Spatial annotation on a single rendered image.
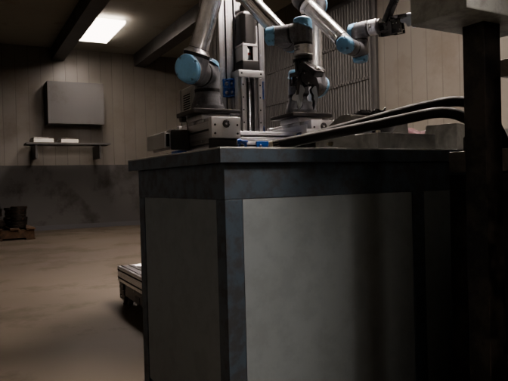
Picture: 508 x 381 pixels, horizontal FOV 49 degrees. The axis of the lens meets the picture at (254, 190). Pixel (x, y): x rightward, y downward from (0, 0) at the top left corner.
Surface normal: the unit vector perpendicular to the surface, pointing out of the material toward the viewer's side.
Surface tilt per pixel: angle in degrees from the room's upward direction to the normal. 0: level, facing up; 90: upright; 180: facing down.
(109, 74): 90
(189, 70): 97
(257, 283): 90
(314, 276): 90
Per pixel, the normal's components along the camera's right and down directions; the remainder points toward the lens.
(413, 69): -0.89, 0.03
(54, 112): 0.46, 0.00
